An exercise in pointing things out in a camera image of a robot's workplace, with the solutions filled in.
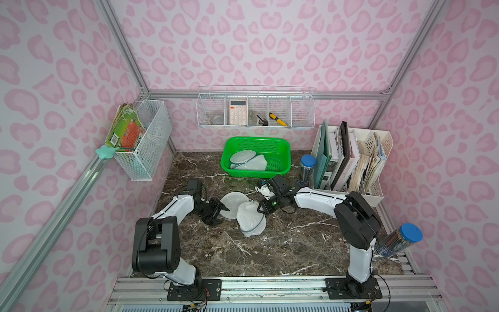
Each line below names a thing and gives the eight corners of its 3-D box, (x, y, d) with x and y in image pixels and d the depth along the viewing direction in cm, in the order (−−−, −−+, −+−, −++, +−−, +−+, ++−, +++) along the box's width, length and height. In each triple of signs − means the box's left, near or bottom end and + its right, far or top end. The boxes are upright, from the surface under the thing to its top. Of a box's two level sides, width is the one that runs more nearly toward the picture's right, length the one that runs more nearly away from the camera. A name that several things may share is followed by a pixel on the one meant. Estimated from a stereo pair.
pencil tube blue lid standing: (296, 190, 104) (303, 166, 88) (294, 179, 109) (300, 155, 93) (309, 190, 104) (318, 166, 88) (307, 179, 109) (315, 154, 93)
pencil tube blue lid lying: (378, 257, 82) (406, 240, 67) (372, 242, 86) (398, 223, 71) (394, 257, 82) (426, 240, 67) (388, 242, 86) (416, 223, 71)
